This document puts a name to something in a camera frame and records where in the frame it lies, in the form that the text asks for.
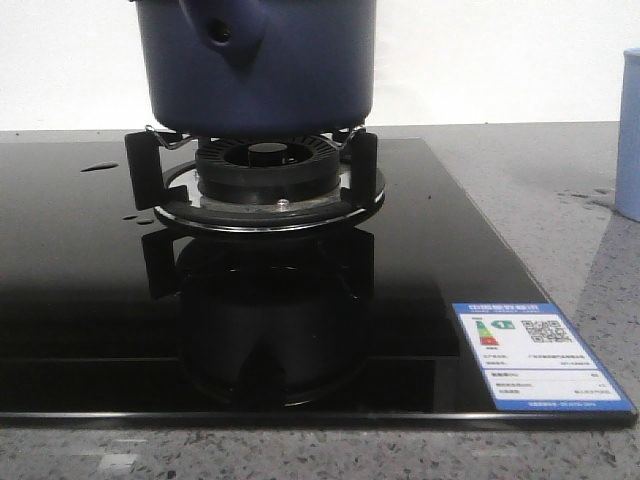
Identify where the light blue ribbed cup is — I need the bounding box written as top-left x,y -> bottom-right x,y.
615,47 -> 639,221

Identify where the black pot support grate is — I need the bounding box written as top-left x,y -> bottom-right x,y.
125,126 -> 385,235

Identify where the dark blue cooking pot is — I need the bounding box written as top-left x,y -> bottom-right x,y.
135,1 -> 376,137

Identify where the black gas burner head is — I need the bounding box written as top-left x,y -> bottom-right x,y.
195,136 -> 340,204

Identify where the black glass gas stove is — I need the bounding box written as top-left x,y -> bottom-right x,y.
1,139 -> 638,429

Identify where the blue energy label sticker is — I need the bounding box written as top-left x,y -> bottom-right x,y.
453,303 -> 635,413

